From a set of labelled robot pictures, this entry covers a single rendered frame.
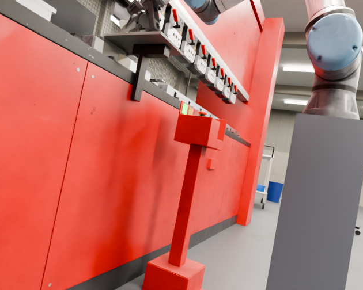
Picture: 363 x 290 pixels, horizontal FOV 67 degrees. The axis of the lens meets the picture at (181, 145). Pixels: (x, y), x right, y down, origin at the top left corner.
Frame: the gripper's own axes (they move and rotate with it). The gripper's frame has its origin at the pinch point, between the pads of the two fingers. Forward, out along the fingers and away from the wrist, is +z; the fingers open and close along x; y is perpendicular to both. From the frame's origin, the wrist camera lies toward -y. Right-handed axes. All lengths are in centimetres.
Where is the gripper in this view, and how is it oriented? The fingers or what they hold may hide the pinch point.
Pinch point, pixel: (125, 40)
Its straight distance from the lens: 118.6
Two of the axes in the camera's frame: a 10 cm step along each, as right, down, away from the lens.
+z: -7.2, 6.5, 2.6
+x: -4.3, -1.2, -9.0
